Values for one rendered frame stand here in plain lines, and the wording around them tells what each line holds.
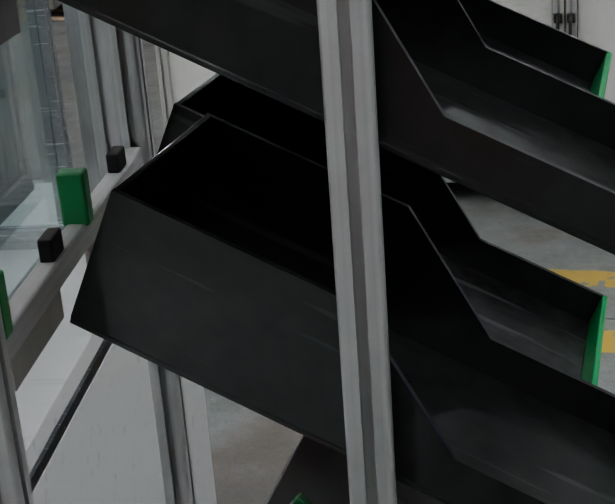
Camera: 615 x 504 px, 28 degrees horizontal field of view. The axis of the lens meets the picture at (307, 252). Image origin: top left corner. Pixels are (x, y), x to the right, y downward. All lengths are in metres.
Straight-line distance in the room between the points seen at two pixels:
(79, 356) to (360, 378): 1.11
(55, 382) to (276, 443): 1.58
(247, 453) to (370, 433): 2.53
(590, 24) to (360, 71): 3.98
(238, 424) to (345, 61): 2.74
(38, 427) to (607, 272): 2.78
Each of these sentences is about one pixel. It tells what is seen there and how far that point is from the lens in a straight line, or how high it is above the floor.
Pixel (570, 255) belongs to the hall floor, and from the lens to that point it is 4.16.
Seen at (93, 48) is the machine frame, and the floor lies 1.15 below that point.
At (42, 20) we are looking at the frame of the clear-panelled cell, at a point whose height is 1.22.
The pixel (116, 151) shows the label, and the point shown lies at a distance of 0.80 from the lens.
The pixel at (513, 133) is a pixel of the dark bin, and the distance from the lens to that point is 0.60.
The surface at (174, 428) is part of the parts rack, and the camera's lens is 0.94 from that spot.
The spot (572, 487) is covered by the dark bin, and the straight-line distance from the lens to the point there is 0.65.
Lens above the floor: 1.54
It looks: 21 degrees down
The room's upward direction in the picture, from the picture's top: 4 degrees counter-clockwise
